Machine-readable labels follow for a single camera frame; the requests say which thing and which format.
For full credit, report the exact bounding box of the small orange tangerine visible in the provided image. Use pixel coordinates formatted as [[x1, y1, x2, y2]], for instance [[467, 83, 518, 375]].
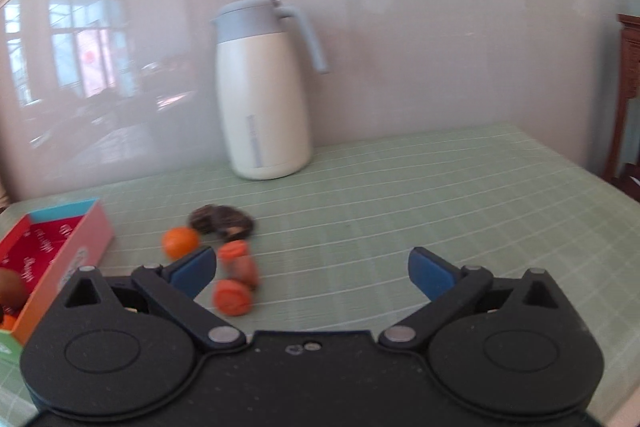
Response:
[[161, 227, 202, 259]]

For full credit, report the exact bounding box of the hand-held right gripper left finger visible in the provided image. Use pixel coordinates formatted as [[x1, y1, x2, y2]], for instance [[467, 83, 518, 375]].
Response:
[[45, 246, 247, 353]]

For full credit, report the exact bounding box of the small carrot piece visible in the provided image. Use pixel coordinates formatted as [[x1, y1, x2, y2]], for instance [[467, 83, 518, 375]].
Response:
[[212, 279, 253, 318]]

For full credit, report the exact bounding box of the white and blue thermos jug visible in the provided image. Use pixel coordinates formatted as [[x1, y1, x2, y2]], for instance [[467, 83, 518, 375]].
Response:
[[209, 0, 331, 181]]

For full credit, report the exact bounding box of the large carrot piece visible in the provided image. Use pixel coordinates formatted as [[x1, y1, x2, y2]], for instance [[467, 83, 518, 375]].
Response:
[[217, 240, 261, 290]]

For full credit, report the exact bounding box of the brown wooden furniture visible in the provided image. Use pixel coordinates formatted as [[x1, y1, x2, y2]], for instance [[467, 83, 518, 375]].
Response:
[[602, 13, 640, 202]]

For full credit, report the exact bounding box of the brown kiwi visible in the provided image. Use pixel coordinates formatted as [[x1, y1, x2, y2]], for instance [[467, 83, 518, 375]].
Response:
[[0, 268, 30, 312]]

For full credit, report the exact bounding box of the green grid table mat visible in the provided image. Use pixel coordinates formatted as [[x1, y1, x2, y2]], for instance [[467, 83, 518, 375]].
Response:
[[0, 122, 640, 427]]

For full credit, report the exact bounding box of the colourful cardboard box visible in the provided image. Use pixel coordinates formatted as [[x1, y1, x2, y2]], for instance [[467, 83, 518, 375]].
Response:
[[0, 199, 116, 348]]

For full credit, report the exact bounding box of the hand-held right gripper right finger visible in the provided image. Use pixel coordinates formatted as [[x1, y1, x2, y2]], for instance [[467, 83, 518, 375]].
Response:
[[378, 246, 583, 353]]

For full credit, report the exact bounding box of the dark brown dried mushroom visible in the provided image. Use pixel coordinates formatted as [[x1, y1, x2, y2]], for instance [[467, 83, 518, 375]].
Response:
[[215, 205, 256, 242]]

